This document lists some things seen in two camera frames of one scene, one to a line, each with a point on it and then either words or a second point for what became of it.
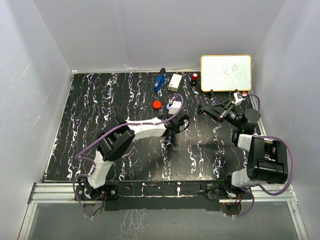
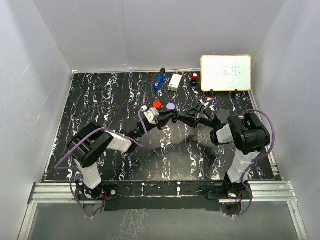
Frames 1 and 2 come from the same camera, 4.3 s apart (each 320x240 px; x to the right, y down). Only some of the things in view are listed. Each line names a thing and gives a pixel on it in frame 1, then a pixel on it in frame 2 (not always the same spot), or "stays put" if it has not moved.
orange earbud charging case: x=156 y=104 stays put
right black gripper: x=220 y=111 -> x=195 y=112
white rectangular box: x=175 y=82 stays put
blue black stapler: x=160 y=80 stays put
